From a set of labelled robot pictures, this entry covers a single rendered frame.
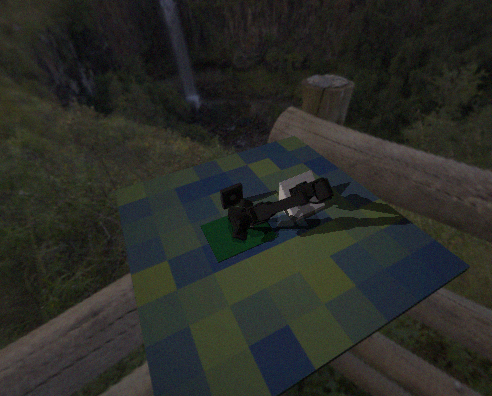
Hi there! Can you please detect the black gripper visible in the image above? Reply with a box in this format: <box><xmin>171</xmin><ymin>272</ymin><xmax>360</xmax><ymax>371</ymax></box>
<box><xmin>233</xmin><ymin>199</ymin><xmax>253</xmax><ymax>241</ymax></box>

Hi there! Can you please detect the green circuit board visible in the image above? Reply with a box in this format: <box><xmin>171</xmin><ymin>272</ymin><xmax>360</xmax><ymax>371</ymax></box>
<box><xmin>200</xmin><ymin>215</ymin><xmax>277</xmax><ymax>263</ymax></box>

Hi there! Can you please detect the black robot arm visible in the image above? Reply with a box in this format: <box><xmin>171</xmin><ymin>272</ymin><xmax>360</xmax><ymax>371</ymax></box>
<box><xmin>228</xmin><ymin>177</ymin><xmax>334</xmax><ymax>230</ymax></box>

